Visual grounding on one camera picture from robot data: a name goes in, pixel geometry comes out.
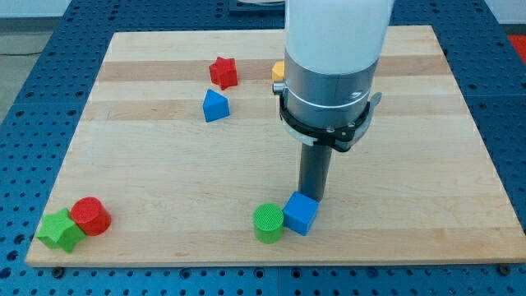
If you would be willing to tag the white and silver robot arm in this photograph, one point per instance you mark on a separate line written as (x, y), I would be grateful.
(332, 48)

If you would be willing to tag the blue triangle block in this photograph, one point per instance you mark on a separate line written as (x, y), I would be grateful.
(215, 106)

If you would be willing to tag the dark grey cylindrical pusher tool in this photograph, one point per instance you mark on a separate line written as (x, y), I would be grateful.
(314, 167)

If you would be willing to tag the green cylinder block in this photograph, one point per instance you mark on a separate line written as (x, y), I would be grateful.
(268, 222)

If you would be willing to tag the blue cube block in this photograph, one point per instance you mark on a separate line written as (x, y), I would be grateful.
(300, 213)

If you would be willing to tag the yellow block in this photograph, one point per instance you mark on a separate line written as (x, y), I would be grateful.
(277, 71)

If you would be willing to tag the light wooden board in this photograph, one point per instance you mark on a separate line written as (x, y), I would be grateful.
(419, 188)

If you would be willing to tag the red star block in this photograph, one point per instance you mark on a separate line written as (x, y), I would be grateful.
(223, 73)

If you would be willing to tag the red cylinder block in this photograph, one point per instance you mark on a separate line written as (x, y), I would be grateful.
(91, 216)

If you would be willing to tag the green star block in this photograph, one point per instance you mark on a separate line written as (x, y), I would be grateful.
(59, 230)

